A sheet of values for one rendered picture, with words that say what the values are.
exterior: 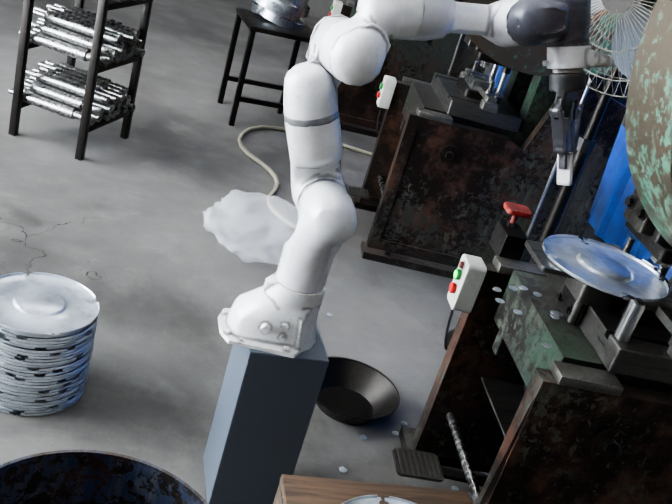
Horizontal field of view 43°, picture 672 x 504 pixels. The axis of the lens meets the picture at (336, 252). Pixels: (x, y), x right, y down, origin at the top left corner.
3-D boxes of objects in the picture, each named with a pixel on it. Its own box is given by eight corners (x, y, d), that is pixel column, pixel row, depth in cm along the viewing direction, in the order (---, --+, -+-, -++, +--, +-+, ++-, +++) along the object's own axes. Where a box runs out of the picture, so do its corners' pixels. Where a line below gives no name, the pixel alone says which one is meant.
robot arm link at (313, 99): (291, 131, 163) (278, 41, 154) (273, 104, 177) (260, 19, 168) (386, 112, 167) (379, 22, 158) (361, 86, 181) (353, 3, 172)
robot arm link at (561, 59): (539, 46, 175) (539, 73, 177) (599, 45, 168) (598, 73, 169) (563, 44, 185) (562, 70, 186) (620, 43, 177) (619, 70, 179)
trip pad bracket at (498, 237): (482, 297, 222) (509, 231, 214) (474, 279, 231) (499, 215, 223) (503, 301, 223) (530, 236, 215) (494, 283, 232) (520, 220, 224)
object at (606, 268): (526, 227, 201) (527, 224, 200) (635, 252, 206) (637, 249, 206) (566, 286, 175) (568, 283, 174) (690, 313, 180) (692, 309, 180)
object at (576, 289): (521, 318, 186) (544, 265, 181) (505, 287, 199) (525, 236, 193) (623, 339, 191) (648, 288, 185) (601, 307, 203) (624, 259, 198)
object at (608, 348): (608, 372, 175) (619, 348, 173) (542, 271, 216) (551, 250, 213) (734, 397, 181) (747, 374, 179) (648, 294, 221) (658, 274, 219)
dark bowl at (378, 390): (298, 428, 237) (304, 408, 234) (294, 367, 264) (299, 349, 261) (399, 445, 243) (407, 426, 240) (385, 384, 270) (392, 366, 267)
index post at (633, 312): (617, 340, 176) (636, 301, 172) (612, 332, 179) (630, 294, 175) (629, 343, 177) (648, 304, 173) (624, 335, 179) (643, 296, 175)
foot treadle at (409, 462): (392, 489, 208) (398, 472, 206) (386, 461, 217) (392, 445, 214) (608, 523, 219) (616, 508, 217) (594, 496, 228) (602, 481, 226)
